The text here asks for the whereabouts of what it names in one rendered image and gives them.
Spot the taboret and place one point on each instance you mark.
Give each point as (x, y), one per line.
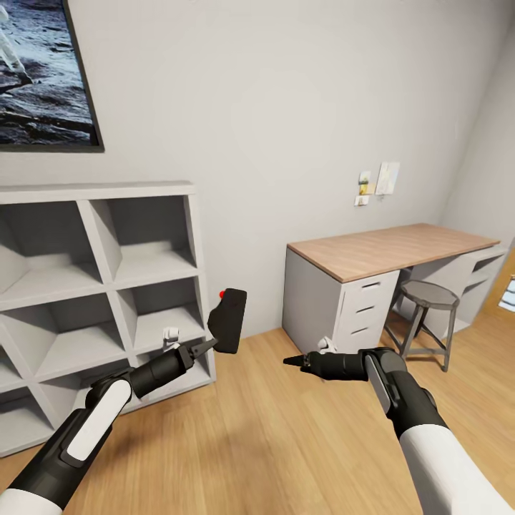
(426, 295)

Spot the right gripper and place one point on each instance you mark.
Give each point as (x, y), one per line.
(328, 366)

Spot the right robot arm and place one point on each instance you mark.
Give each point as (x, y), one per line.
(447, 481)

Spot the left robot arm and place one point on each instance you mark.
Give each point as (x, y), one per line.
(49, 480)

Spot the digital camera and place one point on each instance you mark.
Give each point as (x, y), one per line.
(225, 321)

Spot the painting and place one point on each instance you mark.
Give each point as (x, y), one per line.
(45, 99)

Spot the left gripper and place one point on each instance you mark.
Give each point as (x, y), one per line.
(176, 362)

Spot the bookcase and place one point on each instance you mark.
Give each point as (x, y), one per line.
(34, 353)

